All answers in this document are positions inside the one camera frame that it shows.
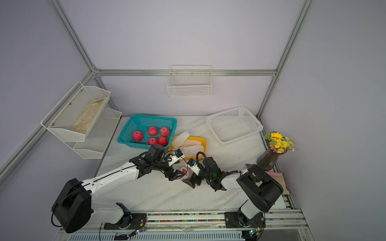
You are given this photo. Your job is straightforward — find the dark glass vase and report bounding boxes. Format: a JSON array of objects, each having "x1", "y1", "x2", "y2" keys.
[{"x1": 256, "y1": 149, "x2": 282, "y2": 171}]

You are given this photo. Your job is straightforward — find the white wire wall basket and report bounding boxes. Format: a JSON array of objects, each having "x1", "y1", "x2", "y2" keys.
[{"x1": 167, "y1": 65, "x2": 212, "y2": 97}]

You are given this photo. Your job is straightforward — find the aluminium frame structure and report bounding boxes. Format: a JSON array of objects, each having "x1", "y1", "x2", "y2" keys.
[{"x1": 1, "y1": 1, "x2": 314, "y2": 188}]

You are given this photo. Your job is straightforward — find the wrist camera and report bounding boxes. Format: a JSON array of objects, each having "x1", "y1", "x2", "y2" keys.
[
  {"x1": 188, "y1": 159, "x2": 202, "y2": 176},
  {"x1": 168, "y1": 149, "x2": 185, "y2": 167}
]

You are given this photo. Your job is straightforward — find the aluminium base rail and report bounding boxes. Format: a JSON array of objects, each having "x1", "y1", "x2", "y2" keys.
[{"x1": 55, "y1": 209, "x2": 314, "y2": 241}]

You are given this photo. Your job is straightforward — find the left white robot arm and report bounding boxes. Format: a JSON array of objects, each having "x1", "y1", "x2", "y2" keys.
[{"x1": 51, "y1": 144, "x2": 185, "y2": 234}]

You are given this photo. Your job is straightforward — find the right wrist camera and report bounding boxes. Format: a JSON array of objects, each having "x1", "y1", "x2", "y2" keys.
[{"x1": 188, "y1": 159, "x2": 202, "y2": 176}]

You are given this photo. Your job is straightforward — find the netted red apple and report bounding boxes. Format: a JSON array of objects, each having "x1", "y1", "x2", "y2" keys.
[
  {"x1": 132, "y1": 131, "x2": 144, "y2": 142},
  {"x1": 147, "y1": 138, "x2": 158, "y2": 146}
]

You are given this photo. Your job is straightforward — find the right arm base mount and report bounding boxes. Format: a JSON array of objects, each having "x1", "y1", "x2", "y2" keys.
[{"x1": 224, "y1": 210, "x2": 265, "y2": 229}]

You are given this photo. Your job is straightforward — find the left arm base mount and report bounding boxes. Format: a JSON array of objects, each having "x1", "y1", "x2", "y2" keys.
[{"x1": 104, "y1": 202, "x2": 147, "y2": 230}]

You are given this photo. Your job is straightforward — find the yellow plastic tub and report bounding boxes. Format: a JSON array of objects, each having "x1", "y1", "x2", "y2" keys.
[{"x1": 168, "y1": 136, "x2": 207, "y2": 160}]

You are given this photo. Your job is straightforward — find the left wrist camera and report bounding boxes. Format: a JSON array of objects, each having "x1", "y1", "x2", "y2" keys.
[{"x1": 168, "y1": 149, "x2": 185, "y2": 167}]

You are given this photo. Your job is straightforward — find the teal plastic perforated basket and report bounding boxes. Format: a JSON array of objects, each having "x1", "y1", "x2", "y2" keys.
[{"x1": 118, "y1": 114, "x2": 178, "y2": 150}]

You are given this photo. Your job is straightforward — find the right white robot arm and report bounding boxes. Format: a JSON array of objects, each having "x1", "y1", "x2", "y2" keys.
[{"x1": 183, "y1": 157, "x2": 283, "y2": 227}]

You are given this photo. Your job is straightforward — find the yellow flower bouquet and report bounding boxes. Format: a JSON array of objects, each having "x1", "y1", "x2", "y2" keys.
[{"x1": 264, "y1": 132, "x2": 295, "y2": 155}]

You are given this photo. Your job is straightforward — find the white plastic perforated basket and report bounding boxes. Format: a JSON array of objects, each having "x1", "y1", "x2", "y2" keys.
[{"x1": 206, "y1": 106, "x2": 263, "y2": 145}]

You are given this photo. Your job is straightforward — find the white two-tier wire shelf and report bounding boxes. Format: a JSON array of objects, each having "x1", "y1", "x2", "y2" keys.
[{"x1": 41, "y1": 82, "x2": 122, "y2": 159}]

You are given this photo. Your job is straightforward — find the beige cloth in shelf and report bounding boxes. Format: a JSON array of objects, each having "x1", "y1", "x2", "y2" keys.
[{"x1": 70, "y1": 97, "x2": 107, "y2": 134}]

